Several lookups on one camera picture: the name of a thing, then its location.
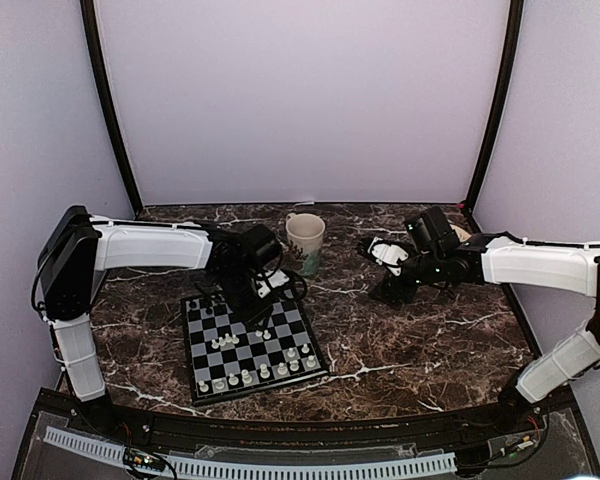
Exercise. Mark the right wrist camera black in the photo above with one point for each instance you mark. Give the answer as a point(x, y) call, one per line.
point(431, 232)

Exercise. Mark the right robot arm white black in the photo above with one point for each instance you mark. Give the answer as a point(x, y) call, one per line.
point(558, 285)

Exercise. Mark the black front rail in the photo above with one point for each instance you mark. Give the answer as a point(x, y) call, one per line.
point(464, 429)

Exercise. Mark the left black frame post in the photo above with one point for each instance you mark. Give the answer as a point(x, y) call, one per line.
point(105, 95)

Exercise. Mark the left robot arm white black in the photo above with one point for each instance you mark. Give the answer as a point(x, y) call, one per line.
point(84, 249)

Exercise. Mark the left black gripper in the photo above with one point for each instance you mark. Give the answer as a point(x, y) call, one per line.
point(253, 315)

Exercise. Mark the right black frame post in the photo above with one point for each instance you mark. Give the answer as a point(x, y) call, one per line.
point(501, 89)

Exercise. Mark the black frame post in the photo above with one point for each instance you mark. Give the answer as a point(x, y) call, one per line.
point(501, 89)
point(105, 95)

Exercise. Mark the black grey chessboard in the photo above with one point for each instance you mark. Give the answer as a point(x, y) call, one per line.
point(280, 342)

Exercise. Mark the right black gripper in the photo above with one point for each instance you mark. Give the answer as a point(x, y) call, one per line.
point(391, 289)

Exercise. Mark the white slotted cable duct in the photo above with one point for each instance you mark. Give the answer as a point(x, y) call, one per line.
point(221, 463)

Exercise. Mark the cream floral mug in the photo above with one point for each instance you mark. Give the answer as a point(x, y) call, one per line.
point(305, 235)

